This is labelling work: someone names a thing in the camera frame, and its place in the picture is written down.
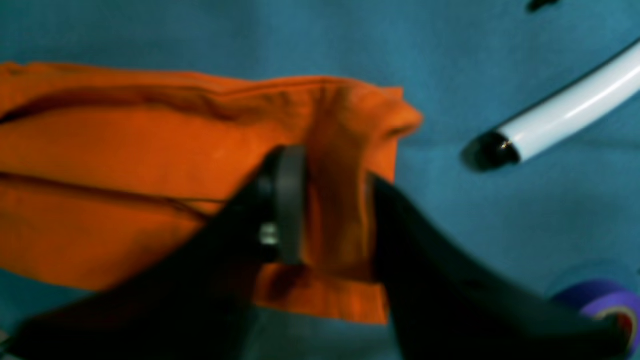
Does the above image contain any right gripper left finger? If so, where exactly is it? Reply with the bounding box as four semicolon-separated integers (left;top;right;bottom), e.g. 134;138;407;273
5;145;306;360

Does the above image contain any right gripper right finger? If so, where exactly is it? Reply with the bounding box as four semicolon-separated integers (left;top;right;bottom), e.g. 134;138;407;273
370;175;631;360

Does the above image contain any orange t-shirt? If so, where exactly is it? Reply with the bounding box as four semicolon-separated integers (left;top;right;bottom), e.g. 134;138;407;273
0;63;422;325

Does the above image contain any purple tape roll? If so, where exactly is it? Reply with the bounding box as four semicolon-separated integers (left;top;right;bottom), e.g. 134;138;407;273
551;279;640;360

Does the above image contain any blue table cloth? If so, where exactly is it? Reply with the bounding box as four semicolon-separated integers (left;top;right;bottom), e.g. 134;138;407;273
0;0;640;360

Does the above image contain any black white marker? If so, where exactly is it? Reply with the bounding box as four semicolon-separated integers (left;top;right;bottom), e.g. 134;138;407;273
461;41;640;173

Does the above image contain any small black screw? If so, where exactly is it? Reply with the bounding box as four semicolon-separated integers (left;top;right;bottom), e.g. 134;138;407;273
526;0;559;13

